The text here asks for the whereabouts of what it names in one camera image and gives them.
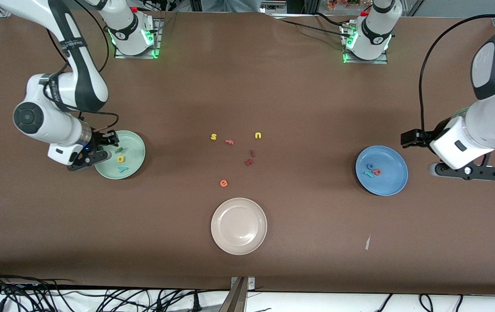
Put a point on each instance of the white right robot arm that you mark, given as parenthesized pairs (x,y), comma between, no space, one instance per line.
(83,82)

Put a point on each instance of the dark red letter k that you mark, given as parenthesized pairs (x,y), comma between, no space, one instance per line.
(249,163)

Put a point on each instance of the metal camera stand post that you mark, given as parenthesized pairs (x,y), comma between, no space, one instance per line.
(236,299)

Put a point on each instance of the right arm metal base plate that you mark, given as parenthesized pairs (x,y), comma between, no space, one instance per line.
(137,56)

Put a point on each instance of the orange flower decoration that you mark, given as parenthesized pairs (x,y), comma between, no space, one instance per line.
(343,3)

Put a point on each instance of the white tape scrap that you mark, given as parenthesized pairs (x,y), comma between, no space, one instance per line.
(367,243)

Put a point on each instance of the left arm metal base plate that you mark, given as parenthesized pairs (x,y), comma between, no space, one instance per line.
(366,62)

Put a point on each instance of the light green plate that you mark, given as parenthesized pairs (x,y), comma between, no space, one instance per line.
(137,151)

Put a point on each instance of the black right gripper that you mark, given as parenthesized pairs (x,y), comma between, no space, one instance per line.
(99,139)

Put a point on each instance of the beige plate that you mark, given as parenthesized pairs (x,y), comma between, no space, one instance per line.
(239,226)

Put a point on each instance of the person in jeans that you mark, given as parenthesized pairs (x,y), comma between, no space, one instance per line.
(230,4)

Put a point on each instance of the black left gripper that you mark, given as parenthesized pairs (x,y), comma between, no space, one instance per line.
(423,138)

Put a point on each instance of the blue plate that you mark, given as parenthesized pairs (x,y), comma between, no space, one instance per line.
(390,182)

